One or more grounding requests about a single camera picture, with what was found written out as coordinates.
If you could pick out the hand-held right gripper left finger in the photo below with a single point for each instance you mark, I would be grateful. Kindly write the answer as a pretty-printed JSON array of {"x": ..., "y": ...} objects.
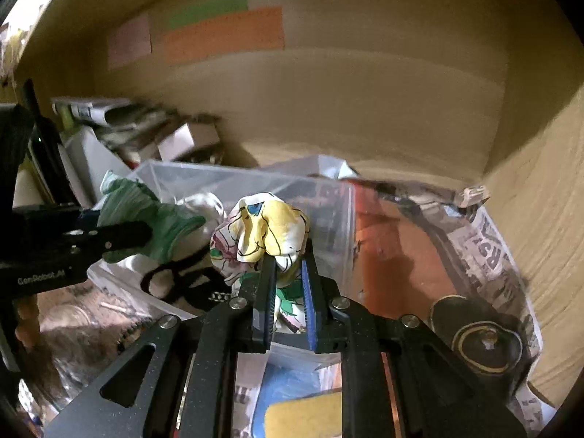
[{"x": 270, "y": 301}]

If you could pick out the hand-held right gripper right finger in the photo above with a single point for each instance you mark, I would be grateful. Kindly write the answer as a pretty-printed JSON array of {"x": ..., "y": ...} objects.
[{"x": 309, "y": 310}]

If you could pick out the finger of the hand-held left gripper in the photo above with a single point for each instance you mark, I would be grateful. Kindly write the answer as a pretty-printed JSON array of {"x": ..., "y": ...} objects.
[{"x": 118, "y": 237}]

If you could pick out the green striped cloth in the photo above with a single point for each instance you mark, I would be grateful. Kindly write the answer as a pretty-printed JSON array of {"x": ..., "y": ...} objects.
[{"x": 137, "y": 205}]

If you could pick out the yellow white printed cloth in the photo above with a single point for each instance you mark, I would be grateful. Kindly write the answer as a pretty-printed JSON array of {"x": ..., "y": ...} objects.
[{"x": 273, "y": 223}]

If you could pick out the clear plastic bin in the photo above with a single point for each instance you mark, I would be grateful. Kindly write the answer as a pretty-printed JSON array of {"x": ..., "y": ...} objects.
[{"x": 319, "y": 219}]

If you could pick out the person's left hand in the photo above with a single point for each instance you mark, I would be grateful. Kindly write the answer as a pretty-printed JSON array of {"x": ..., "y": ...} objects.
[{"x": 27, "y": 324}]

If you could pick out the clear plastic bag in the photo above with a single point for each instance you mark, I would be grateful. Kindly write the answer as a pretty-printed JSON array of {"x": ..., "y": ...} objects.
[{"x": 77, "y": 319}]

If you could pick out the blue cloth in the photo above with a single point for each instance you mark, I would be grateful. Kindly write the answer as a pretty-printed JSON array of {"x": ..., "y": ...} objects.
[{"x": 283, "y": 383}]

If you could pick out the white box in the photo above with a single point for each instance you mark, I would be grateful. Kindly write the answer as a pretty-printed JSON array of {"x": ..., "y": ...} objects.
[{"x": 89, "y": 159}]

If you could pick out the orange sheet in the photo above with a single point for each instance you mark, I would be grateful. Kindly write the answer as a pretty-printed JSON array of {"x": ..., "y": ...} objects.
[{"x": 397, "y": 260}]

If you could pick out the yellow sponge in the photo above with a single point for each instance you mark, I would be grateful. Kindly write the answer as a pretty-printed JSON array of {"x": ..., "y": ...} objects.
[{"x": 305, "y": 415}]

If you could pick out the small cardboard box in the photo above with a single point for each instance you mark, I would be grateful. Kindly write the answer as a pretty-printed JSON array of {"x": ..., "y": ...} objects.
[{"x": 189, "y": 141}]

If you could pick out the black round lid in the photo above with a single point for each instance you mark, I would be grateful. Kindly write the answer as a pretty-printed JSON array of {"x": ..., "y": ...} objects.
[{"x": 470, "y": 349}]

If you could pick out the orange package in printed plastic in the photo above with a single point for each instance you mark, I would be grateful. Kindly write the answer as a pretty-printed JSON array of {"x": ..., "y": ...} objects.
[{"x": 492, "y": 260}]

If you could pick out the pink paper note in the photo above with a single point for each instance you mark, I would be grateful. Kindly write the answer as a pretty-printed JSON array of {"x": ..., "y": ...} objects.
[{"x": 130, "y": 40}]

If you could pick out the orange paper note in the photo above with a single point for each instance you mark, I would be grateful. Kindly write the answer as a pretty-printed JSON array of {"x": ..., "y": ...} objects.
[{"x": 223, "y": 36}]

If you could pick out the green paper note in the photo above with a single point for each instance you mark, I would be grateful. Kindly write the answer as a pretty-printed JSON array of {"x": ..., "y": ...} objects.
[{"x": 207, "y": 11}]

